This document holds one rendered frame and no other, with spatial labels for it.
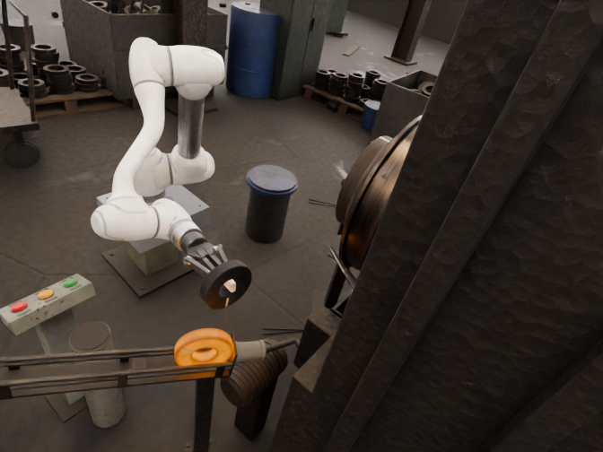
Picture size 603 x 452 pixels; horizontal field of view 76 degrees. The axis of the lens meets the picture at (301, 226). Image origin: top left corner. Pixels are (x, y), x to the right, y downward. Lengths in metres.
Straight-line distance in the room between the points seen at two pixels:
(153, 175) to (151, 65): 0.61
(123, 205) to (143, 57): 0.54
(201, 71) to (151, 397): 1.32
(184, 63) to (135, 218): 0.58
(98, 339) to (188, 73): 0.93
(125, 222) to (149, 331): 0.96
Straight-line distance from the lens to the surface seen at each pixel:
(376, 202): 0.88
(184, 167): 1.89
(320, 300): 2.25
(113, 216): 1.19
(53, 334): 1.55
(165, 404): 1.86
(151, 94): 1.44
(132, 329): 2.08
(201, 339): 1.07
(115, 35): 3.86
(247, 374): 1.31
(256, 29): 4.49
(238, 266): 1.07
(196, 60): 1.50
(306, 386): 0.92
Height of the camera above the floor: 1.65
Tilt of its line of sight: 37 degrees down
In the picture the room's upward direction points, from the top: 14 degrees clockwise
